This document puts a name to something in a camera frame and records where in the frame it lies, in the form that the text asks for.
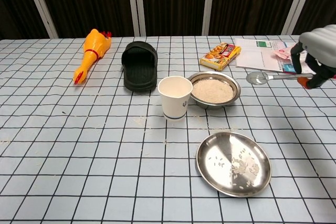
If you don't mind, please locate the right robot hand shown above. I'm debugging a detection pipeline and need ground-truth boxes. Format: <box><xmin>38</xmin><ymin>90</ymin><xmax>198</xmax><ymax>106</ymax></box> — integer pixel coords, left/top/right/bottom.
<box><xmin>290</xmin><ymin>24</ymin><xmax>336</xmax><ymax>90</ymax></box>

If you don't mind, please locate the metal spoon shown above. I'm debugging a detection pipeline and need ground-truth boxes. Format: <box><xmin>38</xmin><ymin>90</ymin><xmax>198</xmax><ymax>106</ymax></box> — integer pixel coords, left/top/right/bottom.
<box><xmin>246</xmin><ymin>71</ymin><xmax>314</xmax><ymax>86</ymax></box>

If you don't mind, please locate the heap of raw rice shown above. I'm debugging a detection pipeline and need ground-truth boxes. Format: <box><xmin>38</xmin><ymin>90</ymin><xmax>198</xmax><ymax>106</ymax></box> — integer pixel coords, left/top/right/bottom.
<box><xmin>192</xmin><ymin>79</ymin><xmax>234</xmax><ymax>104</ymax></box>

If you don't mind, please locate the steel bowl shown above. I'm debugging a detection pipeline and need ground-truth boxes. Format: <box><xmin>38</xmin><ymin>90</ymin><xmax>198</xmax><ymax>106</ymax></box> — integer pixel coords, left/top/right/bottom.
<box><xmin>186</xmin><ymin>71</ymin><xmax>242</xmax><ymax>110</ymax></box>

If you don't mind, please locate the white paper cup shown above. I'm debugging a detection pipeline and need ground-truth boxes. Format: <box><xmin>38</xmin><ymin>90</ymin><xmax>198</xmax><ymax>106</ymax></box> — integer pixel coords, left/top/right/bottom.
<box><xmin>157</xmin><ymin>76</ymin><xmax>194</xmax><ymax>122</ymax></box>

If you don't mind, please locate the pink wet wipes pack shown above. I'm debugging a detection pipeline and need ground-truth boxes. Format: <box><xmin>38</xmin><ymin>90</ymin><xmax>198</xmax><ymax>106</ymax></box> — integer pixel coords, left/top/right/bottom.
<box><xmin>274</xmin><ymin>46</ymin><xmax>307</xmax><ymax>61</ymax></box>

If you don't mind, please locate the yellow snack box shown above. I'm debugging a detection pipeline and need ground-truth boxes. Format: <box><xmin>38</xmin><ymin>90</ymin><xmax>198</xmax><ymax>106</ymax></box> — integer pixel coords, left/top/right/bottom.
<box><xmin>199</xmin><ymin>42</ymin><xmax>242</xmax><ymax>71</ymax></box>

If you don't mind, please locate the steel plate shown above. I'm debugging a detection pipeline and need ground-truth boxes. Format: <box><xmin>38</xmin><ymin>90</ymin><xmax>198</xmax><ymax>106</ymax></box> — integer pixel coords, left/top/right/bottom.
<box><xmin>196</xmin><ymin>131</ymin><xmax>272</xmax><ymax>198</ymax></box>

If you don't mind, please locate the black slipper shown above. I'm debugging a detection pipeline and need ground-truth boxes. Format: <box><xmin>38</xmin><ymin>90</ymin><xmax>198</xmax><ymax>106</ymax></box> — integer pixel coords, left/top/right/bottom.
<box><xmin>121</xmin><ymin>40</ymin><xmax>159</xmax><ymax>93</ymax></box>

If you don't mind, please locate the yellow rubber chicken toy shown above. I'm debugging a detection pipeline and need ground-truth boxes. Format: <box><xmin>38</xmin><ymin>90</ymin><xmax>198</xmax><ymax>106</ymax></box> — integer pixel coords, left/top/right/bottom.
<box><xmin>73</xmin><ymin>28</ymin><xmax>113</xmax><ymax>85</ymax></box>

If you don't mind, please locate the dark folding screen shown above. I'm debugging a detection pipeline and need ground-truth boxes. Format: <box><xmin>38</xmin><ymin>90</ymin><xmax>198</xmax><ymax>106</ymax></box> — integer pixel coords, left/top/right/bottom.
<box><xmin>0</xmin><ymin>0</ymin><xmax>336</xmax><ymax>40</ymax></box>

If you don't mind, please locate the checkered tablecloth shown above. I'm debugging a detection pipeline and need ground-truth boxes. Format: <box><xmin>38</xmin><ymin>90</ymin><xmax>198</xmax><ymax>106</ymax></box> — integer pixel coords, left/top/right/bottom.
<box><xmin>0</xmin><ymin>34</ymin><xmax>336</xmax><ymax>224</ymax></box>

